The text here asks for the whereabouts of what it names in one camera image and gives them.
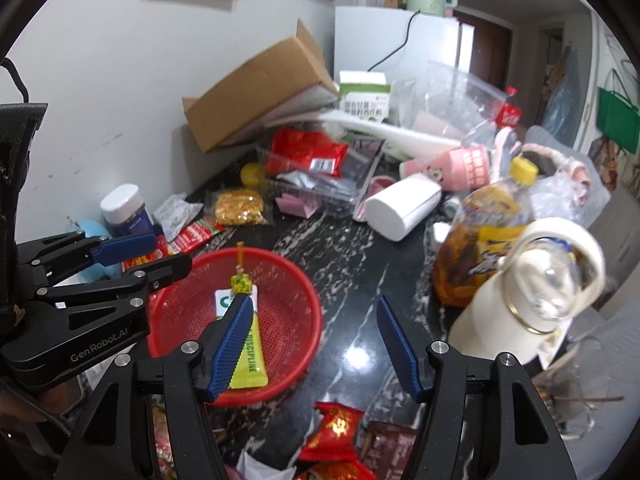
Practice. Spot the cream white kettle jug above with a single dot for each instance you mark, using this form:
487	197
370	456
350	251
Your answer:
555	270

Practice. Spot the clear plastic tray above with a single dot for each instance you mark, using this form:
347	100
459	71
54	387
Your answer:
338	196

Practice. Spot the pink paper cup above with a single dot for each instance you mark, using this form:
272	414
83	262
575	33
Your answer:
458	170

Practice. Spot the person left hand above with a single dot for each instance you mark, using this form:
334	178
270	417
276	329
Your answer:
46	407

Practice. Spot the red cola bottle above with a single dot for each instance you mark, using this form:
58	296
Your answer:
507	113

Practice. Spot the amber drink plastic bottle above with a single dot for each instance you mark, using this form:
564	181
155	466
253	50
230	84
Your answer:
489	222

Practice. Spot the glass mug with cartoon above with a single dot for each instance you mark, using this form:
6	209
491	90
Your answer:
575	386

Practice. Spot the blue jar white lid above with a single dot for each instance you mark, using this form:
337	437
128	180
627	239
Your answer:
124	211

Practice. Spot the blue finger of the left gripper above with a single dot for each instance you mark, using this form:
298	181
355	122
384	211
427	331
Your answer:
150	278
121	249

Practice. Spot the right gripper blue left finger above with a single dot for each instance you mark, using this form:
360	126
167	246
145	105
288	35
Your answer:
232	344

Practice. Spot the red plastic basket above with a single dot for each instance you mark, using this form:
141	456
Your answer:
281	319

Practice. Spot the dark brown chocolate bar packet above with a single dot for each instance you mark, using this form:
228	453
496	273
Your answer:
386	448

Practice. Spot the white cylinder container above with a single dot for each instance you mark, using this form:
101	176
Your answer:
398	209

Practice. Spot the yellow crispy snack bag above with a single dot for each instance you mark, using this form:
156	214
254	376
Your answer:
237	207

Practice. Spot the clear large zip bag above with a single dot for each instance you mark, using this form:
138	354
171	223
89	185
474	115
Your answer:
447	102

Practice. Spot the green white medicine box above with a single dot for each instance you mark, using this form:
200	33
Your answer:
365	95

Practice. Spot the brown entrance door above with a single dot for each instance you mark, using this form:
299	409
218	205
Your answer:
491	49

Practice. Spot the red snack bag in tray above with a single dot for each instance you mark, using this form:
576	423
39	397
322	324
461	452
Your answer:
315	151

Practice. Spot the red cartoon candy packet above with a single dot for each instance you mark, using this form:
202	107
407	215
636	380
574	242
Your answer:
334	441

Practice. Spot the red sauce sachet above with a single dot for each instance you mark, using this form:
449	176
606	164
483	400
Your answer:
193	237

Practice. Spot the white desiccant packet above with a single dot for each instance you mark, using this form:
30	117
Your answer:
174	214

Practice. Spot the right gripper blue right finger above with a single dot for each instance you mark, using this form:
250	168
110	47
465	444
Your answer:
403	340

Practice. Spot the brown cardboard box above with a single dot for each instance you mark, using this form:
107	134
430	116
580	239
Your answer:
286	79

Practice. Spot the red gold candy packet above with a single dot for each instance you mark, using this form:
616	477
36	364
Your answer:
342	470

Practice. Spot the white mini fridge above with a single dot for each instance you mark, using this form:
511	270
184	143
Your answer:
398	43

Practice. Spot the green lollipop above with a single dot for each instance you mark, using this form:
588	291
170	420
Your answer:
241	282

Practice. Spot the yellow lemon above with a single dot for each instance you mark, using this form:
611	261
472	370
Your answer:
252	175

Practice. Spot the green tote bag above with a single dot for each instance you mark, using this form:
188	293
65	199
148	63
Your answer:
618	120

